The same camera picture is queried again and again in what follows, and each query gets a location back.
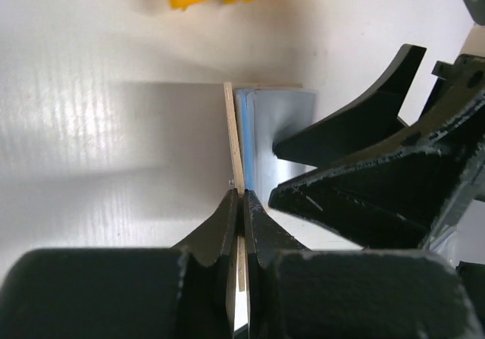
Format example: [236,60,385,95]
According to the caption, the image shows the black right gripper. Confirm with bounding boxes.
[273,44,484,167]

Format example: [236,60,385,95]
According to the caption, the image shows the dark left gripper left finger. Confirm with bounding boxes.
[1,190,238,338]

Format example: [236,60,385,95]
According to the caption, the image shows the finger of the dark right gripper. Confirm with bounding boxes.
[269,123,484,249]

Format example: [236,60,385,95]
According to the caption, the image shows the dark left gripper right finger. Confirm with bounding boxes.
[243,190,477,338]

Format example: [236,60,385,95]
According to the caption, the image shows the beige card holder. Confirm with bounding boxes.
[224,83,317,338]

